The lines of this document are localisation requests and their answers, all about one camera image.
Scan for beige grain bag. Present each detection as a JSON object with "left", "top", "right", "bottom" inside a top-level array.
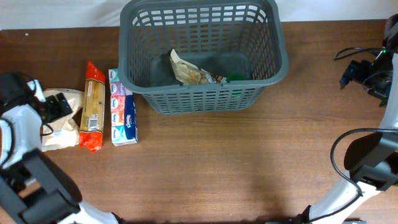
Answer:
[{"left": 42, "top": 88, "right": 84, "bottom": 152}]

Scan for spaghetti packet red ends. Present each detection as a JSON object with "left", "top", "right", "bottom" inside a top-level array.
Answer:
[{"left": 78, "top": 61, "right": 106, "bottom": 152}]

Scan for Kleenex tissue multipack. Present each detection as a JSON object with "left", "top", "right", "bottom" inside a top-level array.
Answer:
[{"left": 108, "top": 68, "right": 138, "bottom": 146}]

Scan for beige snack pouch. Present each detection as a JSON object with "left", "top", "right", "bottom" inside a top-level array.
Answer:
[{"left": 170, "top": 49, "right": 227, "bottom": 85}]

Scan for grey plastic basket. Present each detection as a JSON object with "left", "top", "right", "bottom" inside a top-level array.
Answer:
[{"left": 118, "top": 0, "right": 289, "bottom": 114}]

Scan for green lid jar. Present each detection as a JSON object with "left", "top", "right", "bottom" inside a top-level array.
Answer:
[{"left": 226, "top": 73, "right": 245, "bottom": 83}]

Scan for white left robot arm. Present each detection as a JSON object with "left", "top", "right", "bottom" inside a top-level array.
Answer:
[{"left": 1, "top": 72, "right": 124, "bottom": 224}]

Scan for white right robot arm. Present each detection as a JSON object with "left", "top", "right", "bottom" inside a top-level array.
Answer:
[{"left": 290, "top": 15, "right": 397, "bottom": 223}]

